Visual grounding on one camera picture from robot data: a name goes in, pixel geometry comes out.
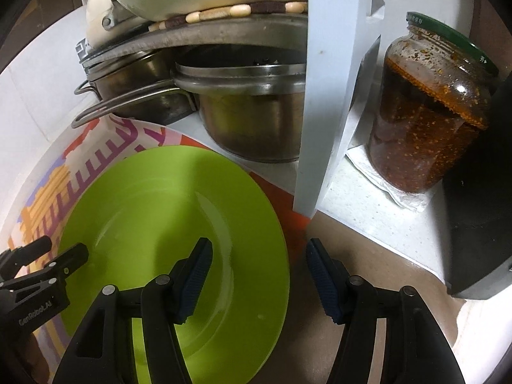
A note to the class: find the green plastic plate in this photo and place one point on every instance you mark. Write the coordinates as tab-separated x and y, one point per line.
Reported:
147	212

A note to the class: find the person's left hand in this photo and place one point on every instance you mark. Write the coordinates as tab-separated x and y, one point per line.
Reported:
33	359

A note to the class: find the white pot with lid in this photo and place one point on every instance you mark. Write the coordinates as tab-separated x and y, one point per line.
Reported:
96	35

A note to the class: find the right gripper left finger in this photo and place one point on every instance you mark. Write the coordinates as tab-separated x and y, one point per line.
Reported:
189	275

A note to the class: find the white shelf rack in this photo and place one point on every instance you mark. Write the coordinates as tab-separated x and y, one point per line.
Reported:
345	55

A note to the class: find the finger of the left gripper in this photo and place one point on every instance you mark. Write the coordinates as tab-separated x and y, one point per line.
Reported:
65	264
11	261

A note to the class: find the glass jar chili sauce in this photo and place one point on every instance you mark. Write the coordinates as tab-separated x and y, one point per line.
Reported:
434	101

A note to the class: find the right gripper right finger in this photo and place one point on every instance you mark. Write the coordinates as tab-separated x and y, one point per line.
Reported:
329	277

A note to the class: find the colourful patterned mat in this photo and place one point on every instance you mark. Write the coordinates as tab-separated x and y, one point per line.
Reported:
46	196

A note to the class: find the steel pot with handle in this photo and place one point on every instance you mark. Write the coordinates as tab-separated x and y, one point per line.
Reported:
139	86

